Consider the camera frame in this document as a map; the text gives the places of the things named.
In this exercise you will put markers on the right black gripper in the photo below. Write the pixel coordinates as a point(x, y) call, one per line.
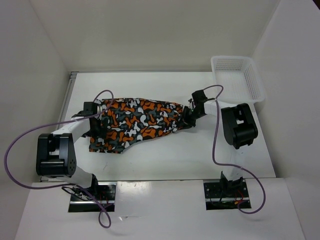
point(186, 109)

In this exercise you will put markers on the white plastic basket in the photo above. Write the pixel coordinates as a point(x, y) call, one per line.
point(240, 78)

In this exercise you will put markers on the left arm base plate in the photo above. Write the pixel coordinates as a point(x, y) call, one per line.
point(80, 202)

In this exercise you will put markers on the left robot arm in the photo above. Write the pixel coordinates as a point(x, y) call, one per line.
point(56, 155)

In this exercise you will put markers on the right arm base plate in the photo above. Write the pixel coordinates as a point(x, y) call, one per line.
point(217, 199)

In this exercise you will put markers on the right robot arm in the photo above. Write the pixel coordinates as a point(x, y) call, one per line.
point(239, 131)

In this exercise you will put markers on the orange camouflage shorts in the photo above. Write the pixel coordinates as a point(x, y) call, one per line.
point(129, 121)

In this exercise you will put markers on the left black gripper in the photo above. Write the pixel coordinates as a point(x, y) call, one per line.
point(100, 132)

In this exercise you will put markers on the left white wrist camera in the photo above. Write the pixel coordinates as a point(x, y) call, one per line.
point(99, 107)

